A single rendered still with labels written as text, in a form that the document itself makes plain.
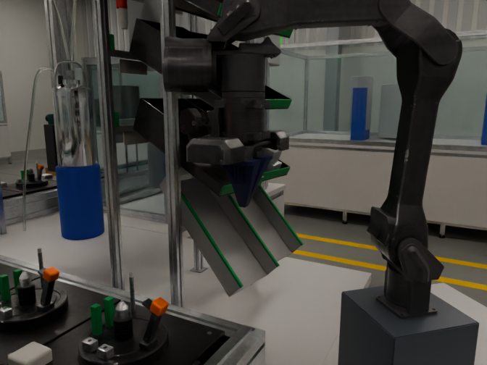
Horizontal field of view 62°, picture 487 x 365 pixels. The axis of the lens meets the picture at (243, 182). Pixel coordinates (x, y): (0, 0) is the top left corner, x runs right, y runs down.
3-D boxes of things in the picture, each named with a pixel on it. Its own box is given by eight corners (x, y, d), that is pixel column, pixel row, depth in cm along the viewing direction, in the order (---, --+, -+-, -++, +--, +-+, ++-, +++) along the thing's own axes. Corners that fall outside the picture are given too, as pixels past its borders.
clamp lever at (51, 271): (53, 303, 75) (60, 271, 72) (43, 308, 73) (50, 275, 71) (40, 293, 76) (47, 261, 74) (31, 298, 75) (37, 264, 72)
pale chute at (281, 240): (292, 253, 103) (304, 244, 100) (261, 269, 92) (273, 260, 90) (231, 168, 111) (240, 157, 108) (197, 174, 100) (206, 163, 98)
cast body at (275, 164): (277, 173, 97) (289, 148, 94) (269, 177, 94) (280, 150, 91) (250, 156, 101) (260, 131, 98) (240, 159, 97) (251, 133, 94)
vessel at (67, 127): (106, 164, 155) (98, 61, 148) (75, 169, 143) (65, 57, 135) (80, 161, 161) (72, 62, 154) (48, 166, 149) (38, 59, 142)
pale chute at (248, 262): (267, 275, 90) (280, 265, 87) (229, 297, 79) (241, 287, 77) (200, 177, 98) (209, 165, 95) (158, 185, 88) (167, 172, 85)
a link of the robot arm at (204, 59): (254, 6, 55) (165, 5, 54) (261, -10, 47) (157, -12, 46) (254, 92, 57) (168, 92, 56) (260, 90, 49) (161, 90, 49)
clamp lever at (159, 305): (156, 340, 64) (169, 303, 61) (148, 346, 62) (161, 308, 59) (140, 326, 65) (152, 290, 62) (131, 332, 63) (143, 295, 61)
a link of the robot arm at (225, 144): (291, 93, 60) (254, 93, 63) (227, 90, 44) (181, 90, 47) (290, 148, 62) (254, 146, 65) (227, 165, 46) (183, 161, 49)
